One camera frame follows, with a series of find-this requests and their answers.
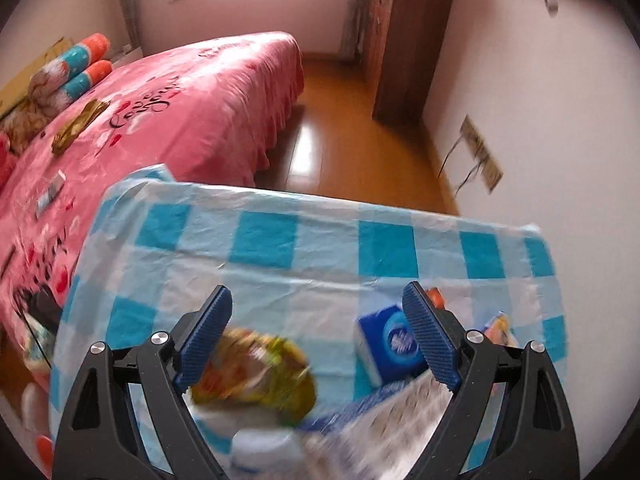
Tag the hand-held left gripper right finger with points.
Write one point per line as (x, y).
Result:
(430, 340)

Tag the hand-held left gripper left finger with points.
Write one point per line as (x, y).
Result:
(205, 340)

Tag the blue tissue pack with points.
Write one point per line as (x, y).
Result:
(385, 340)

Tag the yellow snack bag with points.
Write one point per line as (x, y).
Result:
(260, 370)

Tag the white plastic packaging bag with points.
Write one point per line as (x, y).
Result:
(380, 425)

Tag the orange snack packet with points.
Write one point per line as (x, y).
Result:
(500, 327)

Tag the blue white checkered tablecloth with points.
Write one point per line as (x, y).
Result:
(300, 260)

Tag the white and red object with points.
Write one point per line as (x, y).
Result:
(35, 410)

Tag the small grey white packet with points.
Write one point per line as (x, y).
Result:
(50, 192)

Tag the bed with pink bedspread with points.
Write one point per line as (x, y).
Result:
(200, 110)

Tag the brown cloth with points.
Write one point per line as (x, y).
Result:
(80, 125)

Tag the pink folded quilt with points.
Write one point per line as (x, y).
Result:
(6, 160)

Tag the brown floral pillow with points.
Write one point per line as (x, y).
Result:
(25, 127)

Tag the orange teal rolled pillow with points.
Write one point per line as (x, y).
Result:
(82, 52)
(85, 80)

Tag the brown wooden wardrobe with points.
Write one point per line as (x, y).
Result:
(410, 45)

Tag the floral folded quilt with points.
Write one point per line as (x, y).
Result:
(47, 85)

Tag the yellow headboard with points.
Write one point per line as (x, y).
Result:
(30, 72)

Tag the patterned curtain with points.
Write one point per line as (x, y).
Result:
(356, 20)

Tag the grey curtain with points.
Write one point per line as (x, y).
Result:
(131, 5)

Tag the wall socket panel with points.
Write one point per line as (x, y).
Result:
(481, 152)

